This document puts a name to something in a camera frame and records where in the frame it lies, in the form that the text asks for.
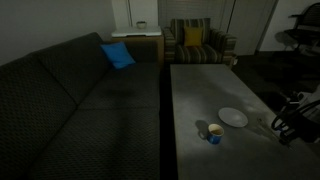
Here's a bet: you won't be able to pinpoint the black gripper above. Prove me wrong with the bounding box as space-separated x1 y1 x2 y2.
278 111 320 146

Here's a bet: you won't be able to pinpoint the striped armchair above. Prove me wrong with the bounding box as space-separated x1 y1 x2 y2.
162 17 238 66

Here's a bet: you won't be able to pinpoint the wooden side table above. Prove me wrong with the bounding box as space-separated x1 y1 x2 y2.
110 35 165 68

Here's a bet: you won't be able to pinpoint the blue mug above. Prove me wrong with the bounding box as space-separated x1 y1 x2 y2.
206 123 225 146

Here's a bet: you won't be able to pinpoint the dark patterned fabric sofa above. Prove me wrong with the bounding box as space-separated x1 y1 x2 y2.
0 31 161 180

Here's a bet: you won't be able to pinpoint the small white bowl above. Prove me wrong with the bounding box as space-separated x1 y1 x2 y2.
135 20 148 30

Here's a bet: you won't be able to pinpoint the white closet door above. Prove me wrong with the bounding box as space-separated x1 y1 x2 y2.
228 0 280 57

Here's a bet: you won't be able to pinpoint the blue throw cushion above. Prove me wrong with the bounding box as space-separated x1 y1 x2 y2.
100 41 137 71

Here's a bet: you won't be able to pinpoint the yellow throw cushion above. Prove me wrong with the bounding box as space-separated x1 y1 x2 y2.
183 26 204 48

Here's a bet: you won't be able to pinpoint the white round plate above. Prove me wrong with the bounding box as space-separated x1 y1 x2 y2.
217 107 249 128

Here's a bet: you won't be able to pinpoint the window blinds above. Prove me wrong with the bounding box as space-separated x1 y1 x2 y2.
157 0 235 32

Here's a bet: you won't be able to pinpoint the metal stand frame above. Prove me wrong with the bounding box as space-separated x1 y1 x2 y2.
283 91 305 105

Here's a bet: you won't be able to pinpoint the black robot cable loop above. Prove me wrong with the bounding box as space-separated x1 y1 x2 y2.
270 99 320 133

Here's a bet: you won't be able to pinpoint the black office chair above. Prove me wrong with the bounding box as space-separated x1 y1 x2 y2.
274 2 320 57

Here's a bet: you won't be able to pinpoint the grey coffee table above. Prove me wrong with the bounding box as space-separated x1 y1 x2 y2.
169 63 320 180

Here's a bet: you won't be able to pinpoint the white flat board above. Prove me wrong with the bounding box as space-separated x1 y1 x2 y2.
110 26 163 38

